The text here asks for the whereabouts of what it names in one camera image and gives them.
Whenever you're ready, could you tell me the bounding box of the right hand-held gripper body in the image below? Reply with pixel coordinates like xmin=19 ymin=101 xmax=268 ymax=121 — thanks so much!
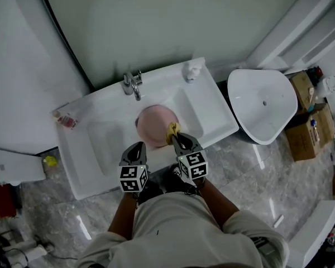
xmin=176 ymin=148 xmax=209 ymax=181

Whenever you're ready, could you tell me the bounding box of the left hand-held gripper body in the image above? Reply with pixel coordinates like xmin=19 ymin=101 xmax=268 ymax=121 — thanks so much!
xmin=117 ymin=159 xmax=150 ymax=193

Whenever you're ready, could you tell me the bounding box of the yellow cloth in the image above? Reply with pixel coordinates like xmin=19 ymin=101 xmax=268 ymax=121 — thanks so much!
xmin=166 ymin=121 xmax=182 ymax=145

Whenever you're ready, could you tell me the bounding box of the big pink plate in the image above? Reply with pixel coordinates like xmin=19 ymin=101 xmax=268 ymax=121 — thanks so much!
xmin=134 ymin=106 xmax=181 ymax=148

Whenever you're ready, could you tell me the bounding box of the person's left forearm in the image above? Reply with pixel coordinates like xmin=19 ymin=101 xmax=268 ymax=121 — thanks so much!
xmin=107 ymin=191 xmax=137 ymax=240

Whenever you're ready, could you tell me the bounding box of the person's right forearm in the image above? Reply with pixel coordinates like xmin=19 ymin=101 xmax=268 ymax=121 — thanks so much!
xmin=197 ymin=177 xmax=240 ymax=230

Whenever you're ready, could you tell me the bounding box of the person's black white shoe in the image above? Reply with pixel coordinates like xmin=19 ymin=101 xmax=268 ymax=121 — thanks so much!
xmin=171 ymin=163 xmax=185 ymax=180

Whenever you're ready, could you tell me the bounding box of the white vanity cabinet with sink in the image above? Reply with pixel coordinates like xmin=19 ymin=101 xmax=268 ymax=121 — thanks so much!
xmin=50 ymin=56 xmax=240 ymax=200

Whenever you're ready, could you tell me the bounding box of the person's white shirt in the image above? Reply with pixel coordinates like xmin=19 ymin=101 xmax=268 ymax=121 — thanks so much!
xmin=75 ymin=191 xmax=290 ymax=268

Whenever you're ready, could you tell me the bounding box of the chrome faucet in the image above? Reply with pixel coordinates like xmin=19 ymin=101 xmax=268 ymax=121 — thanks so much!
xmin=122 ymin=70 xmax=143 ymax=102

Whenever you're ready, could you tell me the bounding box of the pink label bottle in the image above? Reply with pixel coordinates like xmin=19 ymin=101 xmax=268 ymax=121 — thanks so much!
xmin=52 ymin=109 xmax=79 ymax=128

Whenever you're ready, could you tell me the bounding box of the white pump soap dispenser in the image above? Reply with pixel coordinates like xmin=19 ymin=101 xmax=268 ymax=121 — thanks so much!
xmin=181 ymin=60 xmax=204 ymax=83

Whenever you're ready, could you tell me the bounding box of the yellow floor object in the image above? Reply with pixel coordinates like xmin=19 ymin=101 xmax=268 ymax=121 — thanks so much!
xmin=42 ymin=155 xmax=59 ymax=167

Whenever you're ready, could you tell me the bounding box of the white freestanding bathtub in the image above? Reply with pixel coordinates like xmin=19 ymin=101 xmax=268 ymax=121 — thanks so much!
xmin=226 ymin=69 xmax=299 ymax=145

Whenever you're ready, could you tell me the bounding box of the white power strip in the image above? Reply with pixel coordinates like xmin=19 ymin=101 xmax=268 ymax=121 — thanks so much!
xmin=272 ymin=214 xmax=285 ymax=228

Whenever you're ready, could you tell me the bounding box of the white rectangular sink basin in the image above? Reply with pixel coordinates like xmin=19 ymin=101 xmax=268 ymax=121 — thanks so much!
xmin=0 ymin=146 xmax=47 ymax=183

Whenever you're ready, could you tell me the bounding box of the red box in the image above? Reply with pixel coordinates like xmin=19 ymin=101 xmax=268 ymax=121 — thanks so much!
xmin=0 ymin=183 xmax=17 ymax=217

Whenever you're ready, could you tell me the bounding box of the white rectangular bathtub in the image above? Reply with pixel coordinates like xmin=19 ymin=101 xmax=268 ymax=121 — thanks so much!
xmin=287 ymin=199 xmax=335 ymax=268

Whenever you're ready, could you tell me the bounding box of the red black vacuum cleaner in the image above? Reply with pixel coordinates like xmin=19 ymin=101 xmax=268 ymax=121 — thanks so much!
xmin=307 ymin=65 xmax=324 ymax=79

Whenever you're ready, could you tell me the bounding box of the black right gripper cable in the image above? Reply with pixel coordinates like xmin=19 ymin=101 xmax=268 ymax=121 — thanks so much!
xmin=184 ymin=179 xmax=206 ymax=197

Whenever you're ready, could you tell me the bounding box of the grey black waist strap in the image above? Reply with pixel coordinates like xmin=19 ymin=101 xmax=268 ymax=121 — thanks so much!
xmin=252 ymin=236 xmax=274 ymax=256

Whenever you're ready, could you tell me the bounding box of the large wall mirror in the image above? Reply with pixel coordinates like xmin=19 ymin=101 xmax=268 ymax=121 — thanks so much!
xmin=37 ymin=0 xmax=310 ymax=93

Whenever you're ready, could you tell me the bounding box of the white window frame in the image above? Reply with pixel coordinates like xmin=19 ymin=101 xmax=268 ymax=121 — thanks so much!
xmin=245 ymin=0 xmax=335 ymax=72

